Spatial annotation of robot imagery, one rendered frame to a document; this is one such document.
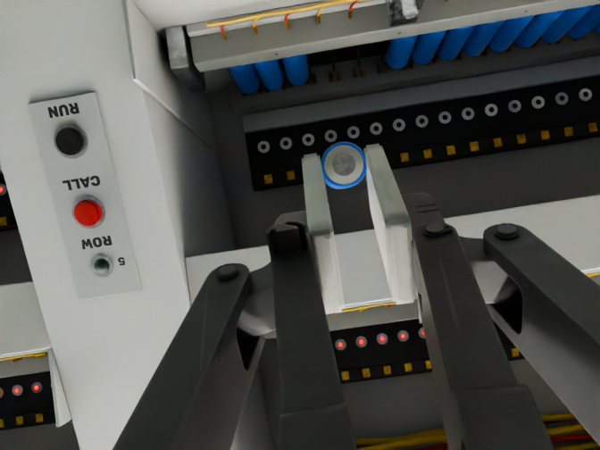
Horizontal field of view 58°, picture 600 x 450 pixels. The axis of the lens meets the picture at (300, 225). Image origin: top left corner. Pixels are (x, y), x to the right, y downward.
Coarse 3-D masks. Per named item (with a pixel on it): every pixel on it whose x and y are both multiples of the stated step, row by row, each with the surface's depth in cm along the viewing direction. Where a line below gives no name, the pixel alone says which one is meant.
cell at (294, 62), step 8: (296, 56) 38; (304, 56) 39; (288, 64) 40; (296, 64) 40; (304, 64) 41; (288, 72) 42; (296, 72) 41; (304, 72) 42; (288, 80) 44; (296, 80) 43; (304, 80) 44
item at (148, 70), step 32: (128, 0) 30; (160, 0) 32; (192, 0) 32; (224, 0) 33; (256, 0) 33; (288, 0) 34; (320, 0) 34; (128, 32) 30; (160, 32) 36; (160, 64) 35; (192, 64) 36; (576, 64) 47; (160, 96) 34; (192, 96) 43; (352, 96) 48; (384, 96) 48; (416, 96) 48; (448, 96) 48; (192, 128) 41; (256, 128) 49
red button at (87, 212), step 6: (78, 204) 32; (84, 204) 32; (90, 204) 32; (96, 204) 32; (78, 210) 32; (84, 210) 32; (90, 210) 32; (96, 210) 32; (78, 216) 32; (84, 216) 32; (90, 216) 32; (96, 216) 32; (84, 222) 32; (90, 222) 32; (96, 222) 33
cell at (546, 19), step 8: (536, 16) 39; (544, 16) 38; (552, 16) 38; (528, 24) 40; (536, 24) 39; (544, 24) 39; (528, 32) 41; (536, 32) 40; (520, 40) 43; (528, 40) 42; (536, 40) 42
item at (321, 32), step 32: (352, 0) 33; (448, 0) 35; (480, 0) 34; (512, 0) 34; (544, 0) 34; (576, 0) 35; (224, 32) 34; (256, 32) 35; (288, 32) 35; (320, 32) 35; (352, 32) 35; (384, 32) 35; (416, 32) 36; (224, 64) 36
